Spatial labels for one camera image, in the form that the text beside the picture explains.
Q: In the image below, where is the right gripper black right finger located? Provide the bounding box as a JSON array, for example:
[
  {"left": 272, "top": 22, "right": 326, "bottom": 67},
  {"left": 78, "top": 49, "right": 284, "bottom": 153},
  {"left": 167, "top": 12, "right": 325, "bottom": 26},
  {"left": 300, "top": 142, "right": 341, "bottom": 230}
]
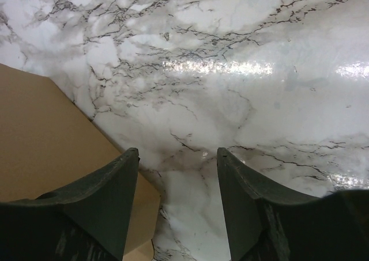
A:
[{"left": 217, "top": 147, "right": 368, "bottom": 260}]

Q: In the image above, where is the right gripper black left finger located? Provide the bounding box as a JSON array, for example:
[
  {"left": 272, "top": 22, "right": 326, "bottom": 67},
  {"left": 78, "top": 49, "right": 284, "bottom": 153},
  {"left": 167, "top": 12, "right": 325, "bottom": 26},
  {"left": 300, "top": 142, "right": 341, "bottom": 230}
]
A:
[{"left": 1, "top": 147, "right": 140, "bottom": 260}]

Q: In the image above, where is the cardboard box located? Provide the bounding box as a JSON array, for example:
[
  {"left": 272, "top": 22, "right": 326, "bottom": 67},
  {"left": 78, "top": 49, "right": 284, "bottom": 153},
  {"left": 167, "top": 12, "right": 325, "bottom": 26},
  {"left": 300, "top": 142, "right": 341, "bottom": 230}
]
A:
[{"left": 1, "top": 65, "right": 160, "bottom": 260}]

